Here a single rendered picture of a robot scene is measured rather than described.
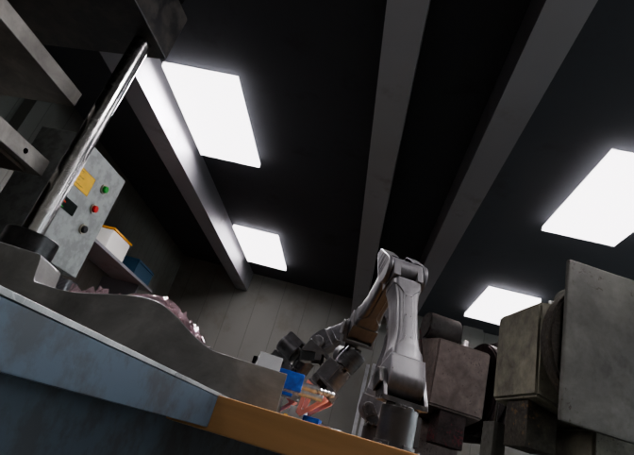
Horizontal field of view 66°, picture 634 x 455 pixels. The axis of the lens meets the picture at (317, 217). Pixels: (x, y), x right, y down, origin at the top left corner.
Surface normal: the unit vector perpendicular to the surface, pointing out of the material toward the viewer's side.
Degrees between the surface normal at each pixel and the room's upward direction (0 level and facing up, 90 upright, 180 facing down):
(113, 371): 90
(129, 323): 90
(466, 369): 92
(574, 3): 180
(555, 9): 180
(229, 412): 90
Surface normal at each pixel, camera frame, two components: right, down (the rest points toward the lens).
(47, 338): 0.96, 0.18
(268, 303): -0.04, -0.44
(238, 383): 0.17, -0.39
